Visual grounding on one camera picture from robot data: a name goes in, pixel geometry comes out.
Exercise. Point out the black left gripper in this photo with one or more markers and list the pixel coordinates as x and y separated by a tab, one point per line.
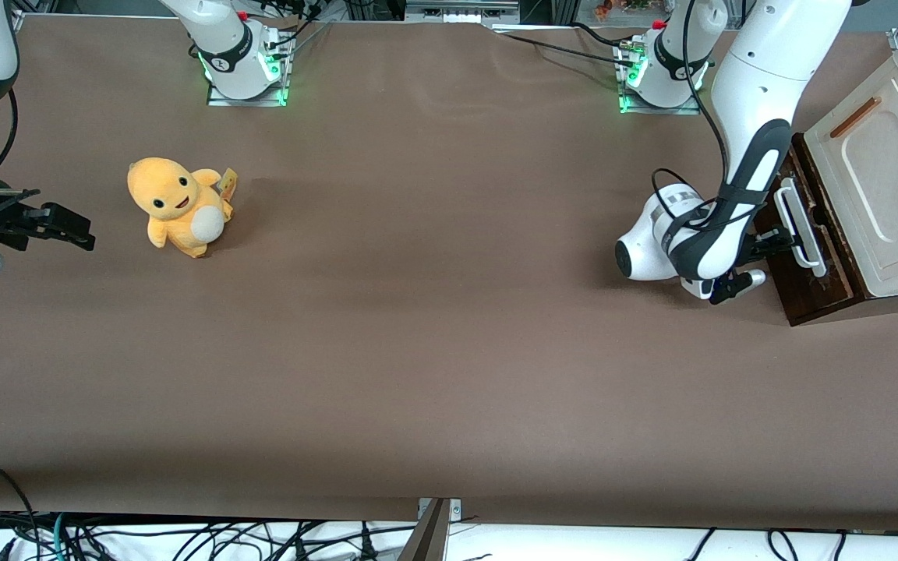
766	245

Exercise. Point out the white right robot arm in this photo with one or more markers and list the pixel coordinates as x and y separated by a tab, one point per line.
223	35

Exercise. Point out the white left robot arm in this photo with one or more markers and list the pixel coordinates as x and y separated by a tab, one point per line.
761	70

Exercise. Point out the white and brown wooden cabinet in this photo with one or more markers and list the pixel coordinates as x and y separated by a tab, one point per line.
885	179

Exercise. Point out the yellow plush toy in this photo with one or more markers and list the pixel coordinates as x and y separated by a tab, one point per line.
176	202

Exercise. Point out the orange background item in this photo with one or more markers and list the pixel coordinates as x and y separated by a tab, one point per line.
603	9

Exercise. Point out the grey metal device box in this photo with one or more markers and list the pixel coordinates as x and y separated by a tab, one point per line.
457	14

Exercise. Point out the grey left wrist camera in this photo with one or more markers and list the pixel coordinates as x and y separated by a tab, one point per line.
730	288

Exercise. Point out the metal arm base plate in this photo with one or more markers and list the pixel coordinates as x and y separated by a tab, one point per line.
628	109
219	100

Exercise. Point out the grey metal bracket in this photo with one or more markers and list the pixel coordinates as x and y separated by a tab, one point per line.
455	508

